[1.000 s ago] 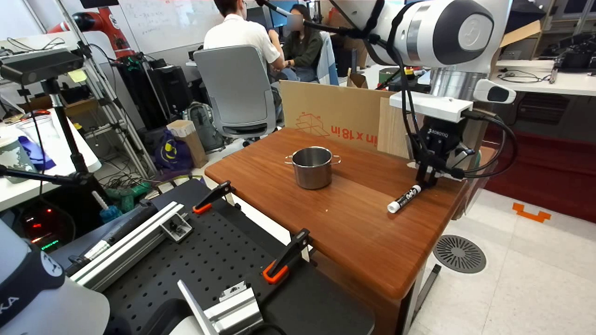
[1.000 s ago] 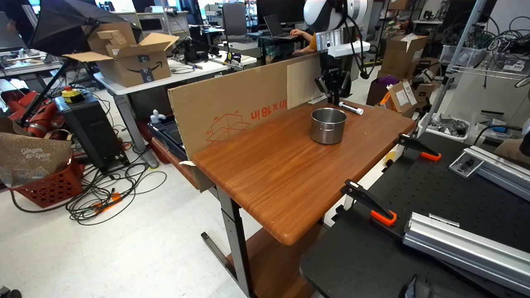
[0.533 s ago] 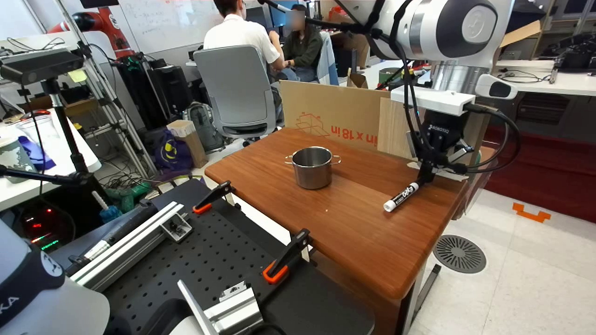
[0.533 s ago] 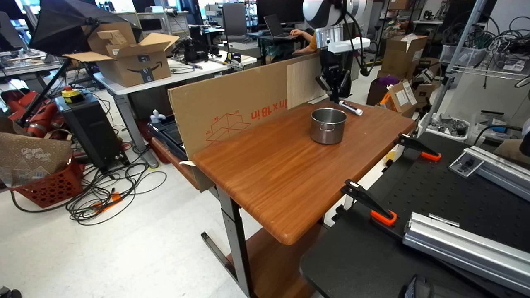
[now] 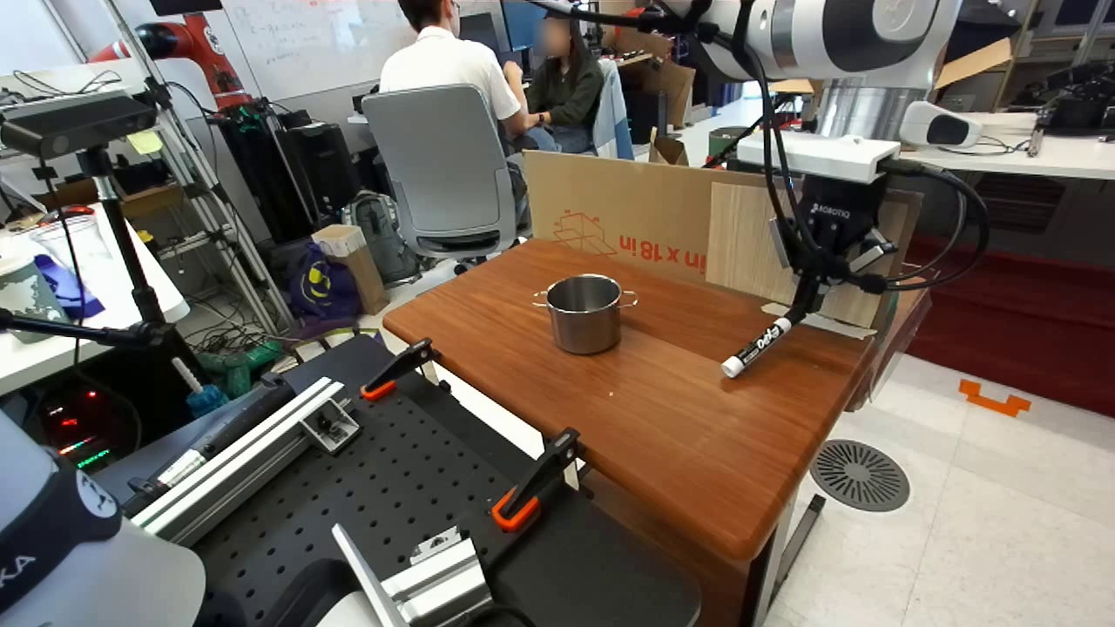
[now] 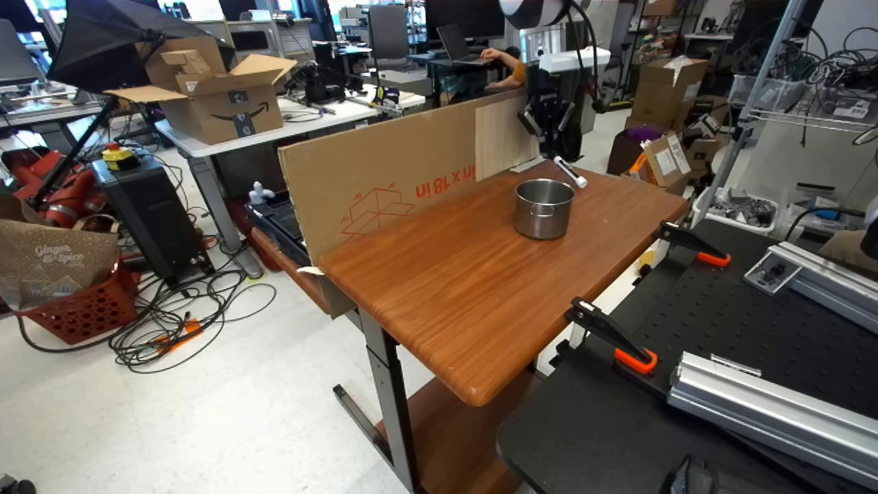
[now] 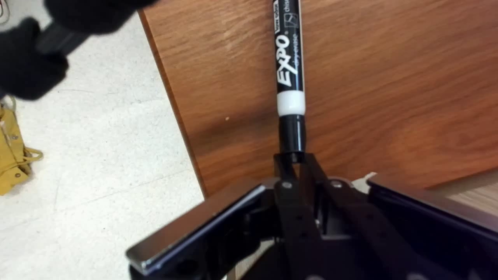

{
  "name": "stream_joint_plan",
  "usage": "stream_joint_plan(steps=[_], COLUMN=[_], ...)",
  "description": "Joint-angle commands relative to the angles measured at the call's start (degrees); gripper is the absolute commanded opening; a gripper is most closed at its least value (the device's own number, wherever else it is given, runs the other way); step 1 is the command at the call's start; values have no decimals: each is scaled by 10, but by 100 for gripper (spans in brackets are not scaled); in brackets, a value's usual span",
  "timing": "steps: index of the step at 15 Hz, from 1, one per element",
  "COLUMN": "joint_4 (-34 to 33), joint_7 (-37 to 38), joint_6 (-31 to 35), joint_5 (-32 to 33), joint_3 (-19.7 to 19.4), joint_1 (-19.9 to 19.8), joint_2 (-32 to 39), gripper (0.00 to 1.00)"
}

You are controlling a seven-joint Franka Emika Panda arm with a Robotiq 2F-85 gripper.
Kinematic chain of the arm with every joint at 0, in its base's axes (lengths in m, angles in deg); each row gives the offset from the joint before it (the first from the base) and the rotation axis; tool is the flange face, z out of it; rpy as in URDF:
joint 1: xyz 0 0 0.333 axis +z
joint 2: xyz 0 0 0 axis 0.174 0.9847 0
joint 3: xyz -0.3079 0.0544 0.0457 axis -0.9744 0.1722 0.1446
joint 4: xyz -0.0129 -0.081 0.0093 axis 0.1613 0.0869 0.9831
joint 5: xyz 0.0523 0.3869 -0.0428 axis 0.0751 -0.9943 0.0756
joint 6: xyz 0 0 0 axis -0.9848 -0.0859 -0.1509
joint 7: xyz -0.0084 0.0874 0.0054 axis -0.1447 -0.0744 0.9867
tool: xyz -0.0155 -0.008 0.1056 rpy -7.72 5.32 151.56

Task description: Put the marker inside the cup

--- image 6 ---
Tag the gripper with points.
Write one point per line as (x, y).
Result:
(547, 86)

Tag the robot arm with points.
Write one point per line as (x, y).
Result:
(531, 10)

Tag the white marker with black cap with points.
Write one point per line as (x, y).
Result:
(571, 173)

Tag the light wood board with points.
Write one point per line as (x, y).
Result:
(501, 137)

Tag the person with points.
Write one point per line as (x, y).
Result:
(507, 68)

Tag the stack of cardboard boxes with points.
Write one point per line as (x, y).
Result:
(662, 103)

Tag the black laptop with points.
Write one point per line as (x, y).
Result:
(456, 44)

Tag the monitor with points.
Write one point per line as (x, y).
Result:
(463, 17)

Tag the large cardboard panel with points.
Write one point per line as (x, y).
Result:
(384, 171)

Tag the black clamp with orange tips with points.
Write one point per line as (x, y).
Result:
(689, 240)
(603, 329)

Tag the grey office chair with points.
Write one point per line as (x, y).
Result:
(388, 34)

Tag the white bin with parts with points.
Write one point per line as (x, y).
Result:
(737, 209)

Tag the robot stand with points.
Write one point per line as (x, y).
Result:
(713, 322)

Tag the black tray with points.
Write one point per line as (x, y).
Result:
(278, 223)

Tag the white spray bottle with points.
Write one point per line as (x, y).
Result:
(259, 193)

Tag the open cardboard box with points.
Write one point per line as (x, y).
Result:
(219, 103)

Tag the white desk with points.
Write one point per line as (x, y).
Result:
(206, 147)

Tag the black computer tower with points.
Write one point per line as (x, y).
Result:
(151, 219)

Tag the yellow emergency stop button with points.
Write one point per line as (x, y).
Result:
(119, 158)

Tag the black softbox light on stand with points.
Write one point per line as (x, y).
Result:
(103, 41)

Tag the red perforated basket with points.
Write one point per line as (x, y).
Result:
(89, 309)

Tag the brown paper bag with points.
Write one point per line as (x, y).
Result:
(48, 261)

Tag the aluminium rail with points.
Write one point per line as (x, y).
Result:
(775, 412)
(830, 281)

